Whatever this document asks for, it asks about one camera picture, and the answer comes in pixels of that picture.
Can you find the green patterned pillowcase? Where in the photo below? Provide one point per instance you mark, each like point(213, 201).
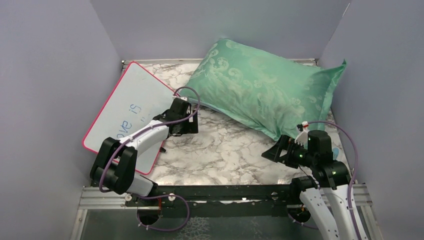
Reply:
point(263, 91)

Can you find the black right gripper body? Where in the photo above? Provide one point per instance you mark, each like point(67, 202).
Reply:
point(303, 156)

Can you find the small blue white packet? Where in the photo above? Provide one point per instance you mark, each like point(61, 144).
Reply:
point(335, 153)

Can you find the pink framed whiteboard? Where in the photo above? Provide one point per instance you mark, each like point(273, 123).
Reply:
point(135, 100)

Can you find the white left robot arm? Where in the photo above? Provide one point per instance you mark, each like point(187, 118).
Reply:
point(114, 168)

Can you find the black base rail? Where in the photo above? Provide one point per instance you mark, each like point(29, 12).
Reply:
point(215, 201)

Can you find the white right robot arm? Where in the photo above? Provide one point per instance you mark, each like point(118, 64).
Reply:
point(327, 193)

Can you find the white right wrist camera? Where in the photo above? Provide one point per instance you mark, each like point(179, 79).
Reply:
point(302, 137)

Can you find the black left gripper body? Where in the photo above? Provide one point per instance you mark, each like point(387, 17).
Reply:
point(186, 126)

